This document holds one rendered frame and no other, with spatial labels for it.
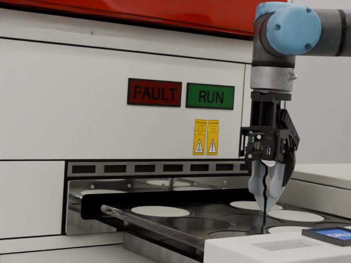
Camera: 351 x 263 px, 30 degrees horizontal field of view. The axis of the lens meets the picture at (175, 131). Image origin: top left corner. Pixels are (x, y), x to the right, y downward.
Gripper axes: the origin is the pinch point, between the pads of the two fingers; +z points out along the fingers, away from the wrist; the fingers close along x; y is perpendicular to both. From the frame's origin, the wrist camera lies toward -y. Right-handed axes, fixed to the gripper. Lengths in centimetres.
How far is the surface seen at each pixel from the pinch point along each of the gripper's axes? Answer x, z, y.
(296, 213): 5.2, 1.2, -1.4
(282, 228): 7.1, 1.3, 14.1
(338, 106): -41, -19, -258
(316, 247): 21, -5, 51
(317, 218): 9.3, 1.3, 0.2
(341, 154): -38, 8, -263
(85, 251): -25.8, 9.3, 18.6
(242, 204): -6.0, 1.3, -4.1
